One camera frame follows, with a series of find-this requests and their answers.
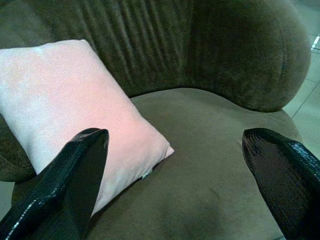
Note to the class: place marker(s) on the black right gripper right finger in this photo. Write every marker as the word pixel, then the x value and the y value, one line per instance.
pixel 287 180

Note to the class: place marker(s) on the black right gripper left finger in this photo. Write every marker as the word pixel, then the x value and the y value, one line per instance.
pixel 57 195

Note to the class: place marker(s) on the brown fabric sofa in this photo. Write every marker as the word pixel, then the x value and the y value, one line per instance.
pixel 205 150

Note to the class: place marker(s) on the light pink square pillow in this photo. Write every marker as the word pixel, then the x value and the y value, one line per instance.
pixel 62 95

